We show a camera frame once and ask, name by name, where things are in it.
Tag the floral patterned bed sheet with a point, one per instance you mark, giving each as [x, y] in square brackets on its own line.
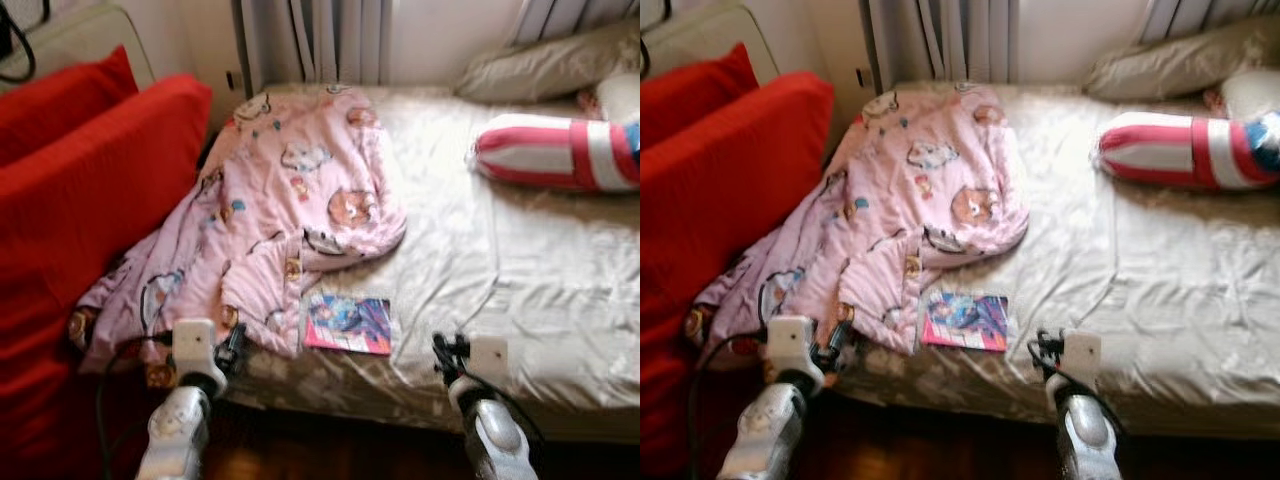
[500, 260]
[1150, 270]

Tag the grey pleated curtain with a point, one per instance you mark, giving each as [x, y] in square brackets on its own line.
[320, 40]
[580, 18]
[1210, 18]
[950, 40]

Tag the cream pillow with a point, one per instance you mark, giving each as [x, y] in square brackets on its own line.
[622, 95]
[1255, 92]

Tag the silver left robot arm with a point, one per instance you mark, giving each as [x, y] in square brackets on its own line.
[765, 440]
[178, 440]

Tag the beige padded headboard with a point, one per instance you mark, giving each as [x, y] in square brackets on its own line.
[720, 40]
[90, 45]

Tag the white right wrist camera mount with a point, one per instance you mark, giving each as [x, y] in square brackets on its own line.
[1082, 355]
[488, 358]

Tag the small red cushion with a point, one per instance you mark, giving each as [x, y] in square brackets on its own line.
[690, 85]
[60, 110]

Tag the pink cartoon print blanket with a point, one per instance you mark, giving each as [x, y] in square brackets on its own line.
[920, 200]
[290, 200]

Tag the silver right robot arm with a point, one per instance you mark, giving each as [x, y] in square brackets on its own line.
[495, 445]
[1088, 440]

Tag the colourful book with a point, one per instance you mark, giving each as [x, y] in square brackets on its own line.
[350, 325]
[965, 322]

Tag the red white striped bolster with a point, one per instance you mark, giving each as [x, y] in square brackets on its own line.
[1160, 150]
[540, 150]

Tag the beige pillow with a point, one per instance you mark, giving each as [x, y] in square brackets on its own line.
[1180, 60]
[545, 70]

